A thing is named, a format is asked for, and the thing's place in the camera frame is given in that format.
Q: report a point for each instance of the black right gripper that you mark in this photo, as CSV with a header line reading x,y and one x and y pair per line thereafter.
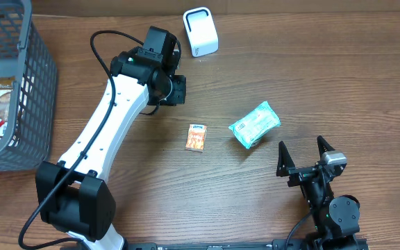
x,y
287,169

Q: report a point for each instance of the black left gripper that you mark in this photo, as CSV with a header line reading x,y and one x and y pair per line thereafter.
x,y
178,90

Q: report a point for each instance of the orange tissue packet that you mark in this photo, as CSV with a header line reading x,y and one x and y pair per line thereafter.
x,y
196,137

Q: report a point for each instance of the teal wet wipes pack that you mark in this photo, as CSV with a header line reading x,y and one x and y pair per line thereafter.
x,y
250,129

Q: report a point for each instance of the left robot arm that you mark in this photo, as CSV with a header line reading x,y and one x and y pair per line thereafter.
x,y
73,194

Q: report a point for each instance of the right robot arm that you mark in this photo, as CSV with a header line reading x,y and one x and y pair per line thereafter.
x,y
332,222

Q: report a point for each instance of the white barcode scanner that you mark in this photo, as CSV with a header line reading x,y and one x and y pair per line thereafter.
x,y
201,31

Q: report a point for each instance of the grey plastic mesh basket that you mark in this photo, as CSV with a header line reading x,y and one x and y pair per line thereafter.
x,y
25,57

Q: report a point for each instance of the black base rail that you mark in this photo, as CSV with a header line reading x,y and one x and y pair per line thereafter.
x,y
200,246

